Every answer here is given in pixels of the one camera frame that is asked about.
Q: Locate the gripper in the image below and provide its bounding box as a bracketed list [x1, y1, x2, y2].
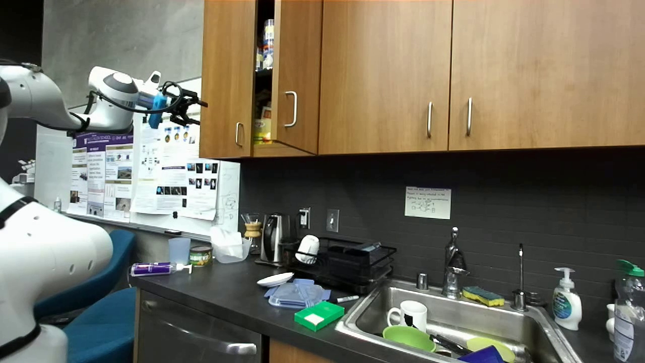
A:
[169, 87, 209, 127]

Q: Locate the narrow wooden cabinet door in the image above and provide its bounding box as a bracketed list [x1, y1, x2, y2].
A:
[272, 0, 324, 155]
[200, 0, 257, 159]

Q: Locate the wide wooden cabinet door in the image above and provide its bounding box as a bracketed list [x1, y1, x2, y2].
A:
[318, 0, 453, 155]
[448, 0, 645, 151]

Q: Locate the dishwasher door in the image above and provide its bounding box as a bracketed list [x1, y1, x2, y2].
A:
[133, 288, 263, 363]

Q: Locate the wooden base cabinet door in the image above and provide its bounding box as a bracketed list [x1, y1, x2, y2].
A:
[268, 338, 335, 363]

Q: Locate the spray bottle with green top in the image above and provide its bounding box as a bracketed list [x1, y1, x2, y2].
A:
[612, 259, 645, 363]

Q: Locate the yellow food packet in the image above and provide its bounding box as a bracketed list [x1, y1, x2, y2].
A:
[253, 105, 273, 145]

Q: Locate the row of posters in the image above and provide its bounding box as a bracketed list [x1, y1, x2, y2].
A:
[67, 113, 221, 223]

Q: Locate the whiteboard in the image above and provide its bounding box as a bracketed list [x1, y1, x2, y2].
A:
[34, 76, 241, 238]

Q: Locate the stack of cans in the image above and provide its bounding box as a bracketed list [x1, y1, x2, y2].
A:
[256, 19, 275, 71]

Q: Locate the glass pour-over coffee maker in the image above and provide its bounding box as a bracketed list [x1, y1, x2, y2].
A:
[241, 213, 263, 254]

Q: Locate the translucent plastic cup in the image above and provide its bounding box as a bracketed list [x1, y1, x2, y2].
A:
[168, 237, 192, 266]

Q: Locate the clear tub with tissue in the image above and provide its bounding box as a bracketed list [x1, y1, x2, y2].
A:
[210, 226, 252, 264]

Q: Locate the tin can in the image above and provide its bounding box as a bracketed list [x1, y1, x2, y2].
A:
[189, 245, 214, 267]

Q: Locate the steel electric kettle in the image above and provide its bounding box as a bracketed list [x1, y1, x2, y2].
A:
[255, 213, 292, 267]

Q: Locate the purple pump bottle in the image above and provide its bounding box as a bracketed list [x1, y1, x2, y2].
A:
[130, 262, 194, 277]

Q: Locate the white saucer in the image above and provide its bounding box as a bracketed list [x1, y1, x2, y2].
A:
[256, 272, 295, 288]

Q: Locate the clear plastic container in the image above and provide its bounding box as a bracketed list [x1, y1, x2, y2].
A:
[268, 282, 325, 310]

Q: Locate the black dish rack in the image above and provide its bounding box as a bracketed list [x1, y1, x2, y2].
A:
[281, 236, 398, 296]

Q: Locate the blue chair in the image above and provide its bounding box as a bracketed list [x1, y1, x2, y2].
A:
[32, 229, 137, 363]

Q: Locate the green box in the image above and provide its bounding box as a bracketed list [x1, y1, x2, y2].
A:
[294, 300, 346, 332]

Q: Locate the paper note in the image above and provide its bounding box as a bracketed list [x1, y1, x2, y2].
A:
[404, 186, 453, 220]

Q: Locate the white mug with black print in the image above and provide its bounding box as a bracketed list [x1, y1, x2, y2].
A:
[386, 300, 428, 334]

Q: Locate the green bowl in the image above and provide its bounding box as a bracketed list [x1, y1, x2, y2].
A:
[382, 325, 437, 353]

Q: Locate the steel sink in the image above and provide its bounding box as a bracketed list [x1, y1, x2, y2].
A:
[335, 279, 584, 363]

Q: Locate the yellow and green sponge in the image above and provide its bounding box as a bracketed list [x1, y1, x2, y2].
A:
[462, 286, 505, 308]

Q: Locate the thin chrome tap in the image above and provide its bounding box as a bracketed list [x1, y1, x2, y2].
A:
[511, 244, 531, 312]

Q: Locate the yellow-green plate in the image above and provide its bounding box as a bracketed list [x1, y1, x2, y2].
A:
[466, 336, 517, 363]

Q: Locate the blue plastic dish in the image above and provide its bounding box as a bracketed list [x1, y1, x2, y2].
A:
[458, 345, 505, 363]

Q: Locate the white soap pump bottle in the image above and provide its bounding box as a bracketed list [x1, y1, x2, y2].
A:
[552, 267, 583, 331]

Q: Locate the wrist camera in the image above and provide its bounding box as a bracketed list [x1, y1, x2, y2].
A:
[137, 92, 168, 130]

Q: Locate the wooden wall cabinet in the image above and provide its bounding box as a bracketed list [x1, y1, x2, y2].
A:
[200, 0, 645, 159]

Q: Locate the black-handled utensil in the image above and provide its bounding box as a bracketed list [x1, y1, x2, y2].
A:
[430, 333, 473, 356]

